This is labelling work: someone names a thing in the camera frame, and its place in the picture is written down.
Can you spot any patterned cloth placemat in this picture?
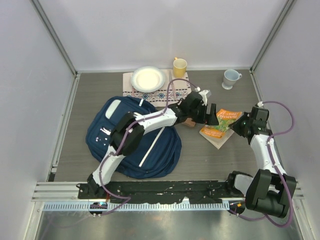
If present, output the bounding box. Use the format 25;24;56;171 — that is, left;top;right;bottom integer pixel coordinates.
122;69;192;107

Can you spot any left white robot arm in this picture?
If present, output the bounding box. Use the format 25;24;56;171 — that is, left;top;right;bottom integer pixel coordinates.
85;90;219;200

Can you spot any orange treehouse paperback book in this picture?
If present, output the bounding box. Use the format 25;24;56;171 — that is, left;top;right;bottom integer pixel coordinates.
199;109;243;150

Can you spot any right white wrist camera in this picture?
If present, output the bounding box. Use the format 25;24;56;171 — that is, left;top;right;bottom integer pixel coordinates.
256;101;264;108

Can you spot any slotted cable duct rail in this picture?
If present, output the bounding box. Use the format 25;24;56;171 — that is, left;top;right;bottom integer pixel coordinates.
42;200;230;212

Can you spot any yellow ceramic mug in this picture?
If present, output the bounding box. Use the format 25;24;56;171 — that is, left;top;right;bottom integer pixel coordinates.
173;57;188;78

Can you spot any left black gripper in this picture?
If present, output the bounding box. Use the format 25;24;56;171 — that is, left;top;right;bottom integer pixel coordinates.
188;103;219;127

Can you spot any white paper plate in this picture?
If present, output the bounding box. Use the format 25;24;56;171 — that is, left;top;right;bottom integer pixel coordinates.
130;66;166;93

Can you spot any navy blue student backpack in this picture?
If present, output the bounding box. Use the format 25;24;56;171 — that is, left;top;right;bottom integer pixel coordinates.
85;96;182;179

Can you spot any brown leather wallet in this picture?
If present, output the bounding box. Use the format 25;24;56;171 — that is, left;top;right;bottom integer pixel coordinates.
183;118;196;128

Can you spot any light blue footed cup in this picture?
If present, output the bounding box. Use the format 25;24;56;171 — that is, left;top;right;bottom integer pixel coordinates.
221;69;243;90

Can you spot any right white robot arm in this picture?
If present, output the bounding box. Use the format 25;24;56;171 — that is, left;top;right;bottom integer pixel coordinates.
225;105;297;219

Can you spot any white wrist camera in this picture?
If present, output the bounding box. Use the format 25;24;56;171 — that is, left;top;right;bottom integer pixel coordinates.
194;86;212;106
256;101;264;108

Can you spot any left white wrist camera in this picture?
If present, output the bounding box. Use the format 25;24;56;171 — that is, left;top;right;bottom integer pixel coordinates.
194;86;212;106

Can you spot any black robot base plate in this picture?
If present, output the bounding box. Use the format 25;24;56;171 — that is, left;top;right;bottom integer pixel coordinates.
77;180;248;204

